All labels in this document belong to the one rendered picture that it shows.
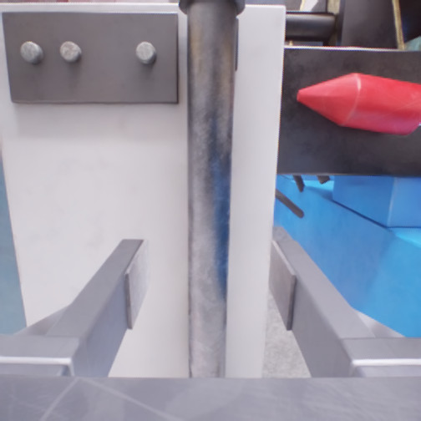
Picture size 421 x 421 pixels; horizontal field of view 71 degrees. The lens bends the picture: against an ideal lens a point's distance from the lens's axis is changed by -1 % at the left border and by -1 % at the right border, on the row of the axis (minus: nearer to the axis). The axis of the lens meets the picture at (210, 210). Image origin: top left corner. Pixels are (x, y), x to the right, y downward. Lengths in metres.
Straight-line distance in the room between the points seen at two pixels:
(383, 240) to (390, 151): 0.12
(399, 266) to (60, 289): 0.39
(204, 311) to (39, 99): 0.22
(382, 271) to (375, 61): 0.27
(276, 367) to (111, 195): 1.77
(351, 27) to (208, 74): 0.32
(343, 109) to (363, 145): 0.08
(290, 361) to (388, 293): 1.53
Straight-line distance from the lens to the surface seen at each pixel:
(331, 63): 0.41
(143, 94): 0.26
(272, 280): 0.16
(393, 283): 0.46
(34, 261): 0.32
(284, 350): 1.91
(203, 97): 0.22
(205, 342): 0.28
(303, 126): 0.39
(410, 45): 0.61
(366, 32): 0.52
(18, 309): 0.53
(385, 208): 0.47
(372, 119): 0.36
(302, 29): 0.52
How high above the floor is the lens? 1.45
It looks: 76 degrees down
